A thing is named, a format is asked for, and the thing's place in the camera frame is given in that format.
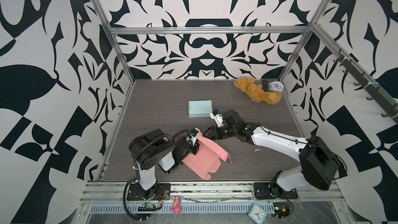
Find light blue paper box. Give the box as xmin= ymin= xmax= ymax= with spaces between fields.
xmin=188 ymin=100 xmax=213 ymax=118

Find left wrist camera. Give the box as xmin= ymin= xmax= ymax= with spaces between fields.
xmin=186 ymin=128 xmax=201 ymax=147

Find white round alarm clock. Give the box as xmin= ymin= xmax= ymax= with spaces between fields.
xmin=268 ymin=81 xmax=284 ymax=92

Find teal square clock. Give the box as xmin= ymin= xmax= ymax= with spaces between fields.
xmin=247 ymin=203 xmax=267 ymax=224

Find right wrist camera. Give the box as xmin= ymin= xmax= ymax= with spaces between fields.
xmin=209 ymin=109 xmax=225 ymax=128

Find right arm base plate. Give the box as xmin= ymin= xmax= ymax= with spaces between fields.
xmin=254 ymin=183 xmax=299 ymax=200

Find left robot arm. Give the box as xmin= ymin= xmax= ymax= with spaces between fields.
xmin=129 ymin=128 xmax=201 ymax=191

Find circuit board right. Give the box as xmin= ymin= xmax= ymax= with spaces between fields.
xmin=272 ymin=201 xmax=293 ymax=219

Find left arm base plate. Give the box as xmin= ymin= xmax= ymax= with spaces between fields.
xmin=126 ymin=183 xmax=171 ymax=201

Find black coat hook rail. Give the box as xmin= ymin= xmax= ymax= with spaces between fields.
xmin=334 ymin=48 xmax=398 ymax=124

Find black remote control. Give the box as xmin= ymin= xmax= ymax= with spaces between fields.
xmin=261 ymin=78 xmax=269 ymax=92

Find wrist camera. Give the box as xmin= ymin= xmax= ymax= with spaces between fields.
xmin=186 ymin=128 xmax=201 ymax=147
xmin=209 ymin=109 xmax=225 ymax=128

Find pink paper box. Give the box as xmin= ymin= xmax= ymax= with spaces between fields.
xmin=182 ymin=133 xmax=232 ymax=180

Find brown teddy bear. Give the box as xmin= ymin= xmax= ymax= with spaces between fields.
xmin=233 ymin=77 xmax=283 ymax=105

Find green circuit board left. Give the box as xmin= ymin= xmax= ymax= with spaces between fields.
xmin=137 ymin=201 xmax=162 ymax=212

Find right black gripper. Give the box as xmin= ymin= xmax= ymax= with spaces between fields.
xmin=202 ymin=124 xmax=239 ymax=140

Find pink small toy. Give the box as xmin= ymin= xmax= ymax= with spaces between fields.
xmin=172 ymin=197 xmax=181 ymax=215

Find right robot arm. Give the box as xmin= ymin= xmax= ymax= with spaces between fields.
xmin=203 ymin=110 xmax=341 ymax=195

